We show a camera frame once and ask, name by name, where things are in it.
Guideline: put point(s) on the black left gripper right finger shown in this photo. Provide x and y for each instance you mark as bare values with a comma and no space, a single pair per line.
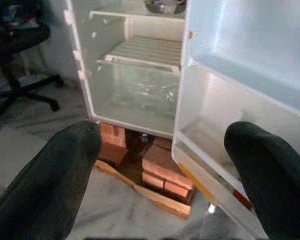
277,180

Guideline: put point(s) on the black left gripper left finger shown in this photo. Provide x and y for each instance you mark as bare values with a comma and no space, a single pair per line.
47,185

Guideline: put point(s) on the white fridge door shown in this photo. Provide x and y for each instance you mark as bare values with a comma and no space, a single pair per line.
227,100

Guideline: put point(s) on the white open fridge body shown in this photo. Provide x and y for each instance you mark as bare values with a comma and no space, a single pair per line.
105,37

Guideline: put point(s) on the white slatted fridge shelf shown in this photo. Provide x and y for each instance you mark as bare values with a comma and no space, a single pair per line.
145,51

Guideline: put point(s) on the red brick stack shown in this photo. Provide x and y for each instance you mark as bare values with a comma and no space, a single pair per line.
165,172
112,145

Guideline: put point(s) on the flat brown cardboard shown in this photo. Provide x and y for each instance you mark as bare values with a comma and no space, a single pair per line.
165,203

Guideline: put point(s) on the clear crisper drawer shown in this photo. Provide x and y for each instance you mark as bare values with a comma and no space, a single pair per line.
130,95

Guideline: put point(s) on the black office chair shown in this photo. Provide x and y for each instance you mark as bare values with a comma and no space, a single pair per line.
17,45

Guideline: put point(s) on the steel bowl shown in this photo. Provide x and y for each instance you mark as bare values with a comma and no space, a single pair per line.
162,7

